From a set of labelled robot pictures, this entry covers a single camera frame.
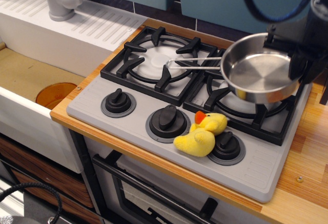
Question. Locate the black left burner grate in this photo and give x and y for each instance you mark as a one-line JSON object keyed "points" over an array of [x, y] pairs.
{"points": [[158, 66]]}

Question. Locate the black left stove knob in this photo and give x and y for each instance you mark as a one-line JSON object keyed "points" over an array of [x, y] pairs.
{"points": [[118, 104]]}

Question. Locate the grey toy stove top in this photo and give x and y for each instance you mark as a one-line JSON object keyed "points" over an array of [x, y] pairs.
{"points": [[255, 176]]}

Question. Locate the stainless steel pan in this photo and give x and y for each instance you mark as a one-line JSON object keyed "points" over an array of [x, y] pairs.
{"points": [[254, 72]]}

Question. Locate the wooden drawer fronts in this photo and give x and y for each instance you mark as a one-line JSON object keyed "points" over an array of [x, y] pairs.
{"points": [[26, 165]]}

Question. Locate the black oven door handle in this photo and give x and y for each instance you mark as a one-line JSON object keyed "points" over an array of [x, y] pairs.
{"points": [[124, 180]]}

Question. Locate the white toy sink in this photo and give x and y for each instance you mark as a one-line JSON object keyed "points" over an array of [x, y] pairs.
{"points": [[37, 52]]}

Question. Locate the orange sink drain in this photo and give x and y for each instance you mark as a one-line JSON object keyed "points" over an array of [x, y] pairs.
{"points": [[50, 96]]}

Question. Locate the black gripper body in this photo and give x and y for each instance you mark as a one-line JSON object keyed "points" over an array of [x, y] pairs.
{"points": [[305, 44]]}

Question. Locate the oven door with window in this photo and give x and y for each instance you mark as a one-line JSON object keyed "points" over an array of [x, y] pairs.
{"points": [[149, 204]]}

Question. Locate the black middle stove knob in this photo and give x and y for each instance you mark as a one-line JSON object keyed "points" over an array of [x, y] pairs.
{"points": [[167, 123]]}

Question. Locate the black stove knob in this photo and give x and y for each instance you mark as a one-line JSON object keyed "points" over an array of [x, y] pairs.
{"points": [[118, 104], [167, 123], [229, 150]]}

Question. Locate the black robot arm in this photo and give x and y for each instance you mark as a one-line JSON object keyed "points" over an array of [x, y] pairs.
{"points": [[317, 14]]}

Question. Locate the teal cabinet door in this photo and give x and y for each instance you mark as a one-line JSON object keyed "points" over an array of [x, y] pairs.
{"points": [[217, 1]]}

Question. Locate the black right stove knob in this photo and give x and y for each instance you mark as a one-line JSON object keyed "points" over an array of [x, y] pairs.
{"points": [[229, 150]]}

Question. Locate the black right burner grate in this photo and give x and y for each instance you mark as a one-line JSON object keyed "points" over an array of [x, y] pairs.
{"points": [[269, 122]]}

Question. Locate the black burner grate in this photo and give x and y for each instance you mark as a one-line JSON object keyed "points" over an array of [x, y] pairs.
{"points": [[269, 122], [158, 66]]}

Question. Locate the yellow stuffed duck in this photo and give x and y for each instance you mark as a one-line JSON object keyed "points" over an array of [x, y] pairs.
{"points": [[200, 140]]}

